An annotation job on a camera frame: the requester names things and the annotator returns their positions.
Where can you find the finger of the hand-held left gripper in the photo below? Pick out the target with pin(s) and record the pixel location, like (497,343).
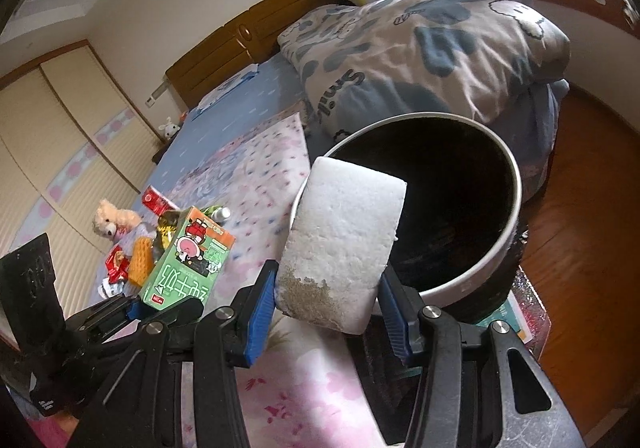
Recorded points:
(129,309)
(182,314)

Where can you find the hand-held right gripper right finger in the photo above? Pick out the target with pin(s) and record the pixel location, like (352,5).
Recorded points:
(395,323)

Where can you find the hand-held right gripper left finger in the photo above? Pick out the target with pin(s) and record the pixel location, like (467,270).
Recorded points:
(257,315)

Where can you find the red toy car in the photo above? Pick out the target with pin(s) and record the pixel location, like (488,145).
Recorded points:
(119,263)

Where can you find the yellow ribbed sponge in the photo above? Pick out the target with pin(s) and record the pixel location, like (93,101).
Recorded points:
(140,260)

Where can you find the green milk carton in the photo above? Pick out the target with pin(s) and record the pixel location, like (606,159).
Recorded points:
(185,263)

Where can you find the gold green wrapper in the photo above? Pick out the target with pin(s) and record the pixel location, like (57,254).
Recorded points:
(167,233)

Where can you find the white foam block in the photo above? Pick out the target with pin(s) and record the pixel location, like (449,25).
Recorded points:
(340,233)

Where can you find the small silver can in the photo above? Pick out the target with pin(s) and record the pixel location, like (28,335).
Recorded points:
(222,214)

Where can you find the round bin with black liner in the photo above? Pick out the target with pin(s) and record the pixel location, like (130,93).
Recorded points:
(460,188)

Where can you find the beige teddy bear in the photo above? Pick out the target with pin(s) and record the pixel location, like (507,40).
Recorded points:
(112,223)

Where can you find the red box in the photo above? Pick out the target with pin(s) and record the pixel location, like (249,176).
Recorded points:
(157,202)

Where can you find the green book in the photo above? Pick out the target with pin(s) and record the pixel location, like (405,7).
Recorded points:
(510,320)

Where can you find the cream sliding wardrobe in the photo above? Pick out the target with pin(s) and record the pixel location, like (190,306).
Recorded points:
(60,137)

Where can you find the dark nightstand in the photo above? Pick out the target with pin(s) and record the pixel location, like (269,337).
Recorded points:
(160,151)

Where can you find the white bunny toy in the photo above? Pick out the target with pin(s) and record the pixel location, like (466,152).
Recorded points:
(170,127)

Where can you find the blue bed sheet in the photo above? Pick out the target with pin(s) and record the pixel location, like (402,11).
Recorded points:
(235,122)

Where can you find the folded blue grey quilt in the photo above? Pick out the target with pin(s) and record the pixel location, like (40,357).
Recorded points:
(425,52)

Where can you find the wooden headboard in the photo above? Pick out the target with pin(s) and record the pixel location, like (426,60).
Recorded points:
(235,42)

